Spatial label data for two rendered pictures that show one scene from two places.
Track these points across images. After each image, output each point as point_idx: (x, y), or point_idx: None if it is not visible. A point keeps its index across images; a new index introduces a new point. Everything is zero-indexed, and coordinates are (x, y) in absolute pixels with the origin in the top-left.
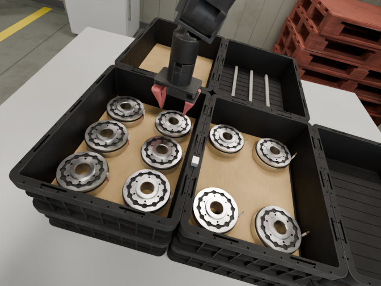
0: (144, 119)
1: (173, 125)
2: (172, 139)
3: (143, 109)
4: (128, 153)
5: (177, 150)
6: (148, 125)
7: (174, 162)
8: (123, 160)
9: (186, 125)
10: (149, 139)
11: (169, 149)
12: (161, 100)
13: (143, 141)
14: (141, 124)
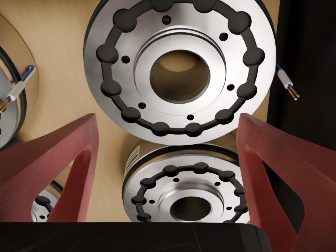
0: (36, 50)
1: (190, 104)
2: (208, 159)
3: (7, 105)
4: (97, 192)
5: (239, 184)
6: (72, 74)
7: (243, 220)
8: (100, 209)
9: (253, 55)
10: (132, 187)
11: (214, 204)
12: (82, 203)
13: (108, 146)
14: (47, 84)
